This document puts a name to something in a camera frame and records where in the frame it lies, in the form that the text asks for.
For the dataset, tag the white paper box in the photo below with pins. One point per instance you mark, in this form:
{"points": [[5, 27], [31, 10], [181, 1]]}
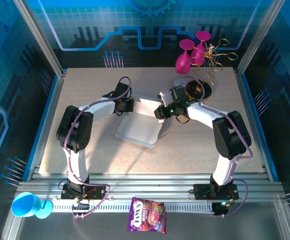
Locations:
{"points": [[137, 130]]}

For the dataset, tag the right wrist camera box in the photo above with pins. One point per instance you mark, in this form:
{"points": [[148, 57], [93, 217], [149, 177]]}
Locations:
{"points": [[164, 97]]}

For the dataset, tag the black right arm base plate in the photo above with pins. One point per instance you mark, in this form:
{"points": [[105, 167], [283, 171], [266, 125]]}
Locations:
{"points": [[202, 191]]}

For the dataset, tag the black electronics box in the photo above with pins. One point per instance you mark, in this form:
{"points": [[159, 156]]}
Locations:
{"points": [[220, 210], [81, 206]]}

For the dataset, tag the aluminium frame post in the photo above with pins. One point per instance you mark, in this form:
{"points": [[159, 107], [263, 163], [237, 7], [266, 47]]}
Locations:
{"points": [[259, 37], [40, 37]]}

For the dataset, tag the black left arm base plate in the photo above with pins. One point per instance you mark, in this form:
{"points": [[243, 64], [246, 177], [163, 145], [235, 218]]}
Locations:
{"points": [[97, 191]]}

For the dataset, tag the blue plastic goblet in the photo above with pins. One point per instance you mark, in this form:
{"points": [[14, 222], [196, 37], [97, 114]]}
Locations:
{"points": [[25, 205]]}

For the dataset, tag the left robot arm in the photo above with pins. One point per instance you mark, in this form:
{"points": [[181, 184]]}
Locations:
{"points": [[75, 135]]}

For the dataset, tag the pink wine glass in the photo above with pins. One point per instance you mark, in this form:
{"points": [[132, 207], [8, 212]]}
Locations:
{"points": [[182, 63], [197, 55]]}

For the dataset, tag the aluminium frame rail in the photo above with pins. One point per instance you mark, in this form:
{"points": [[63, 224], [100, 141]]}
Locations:
{"points": [[147, 187]]}

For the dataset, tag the purple candy bag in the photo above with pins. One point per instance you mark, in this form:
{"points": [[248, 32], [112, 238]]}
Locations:
{"points": [[146, 215]]}

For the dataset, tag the aluminium side rail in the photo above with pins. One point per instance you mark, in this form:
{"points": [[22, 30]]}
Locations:
{"points": [[248, 105], [53, 100]]}

